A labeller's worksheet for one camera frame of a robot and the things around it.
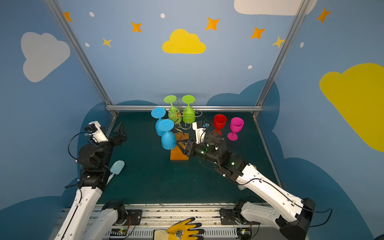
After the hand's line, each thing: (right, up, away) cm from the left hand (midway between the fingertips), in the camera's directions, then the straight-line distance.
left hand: (111, 124), depth 68 cm
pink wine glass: (+65, +1, +26) cm, 70 cm away
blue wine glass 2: (+20, +6, +7) cm, 22 cm away
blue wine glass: (+25, -7, +7) cm, 27 cm away
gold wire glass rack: (+32, 0, +2) cm, 33 cm away
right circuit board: (+63, -54, +6) cm, 84 cm away
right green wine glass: (+35, +7, +19) cm, 41 cm away
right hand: (+32, -7, -4) cm, 33 cm away
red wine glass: (+56, +3, +30) cm, 63 cm away
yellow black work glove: (+33, -50, +1) cm, 60 cm away
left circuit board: (0, -54, +5) cm, 54 cm away
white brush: (+65, -36, +16) cm, 76 cm away
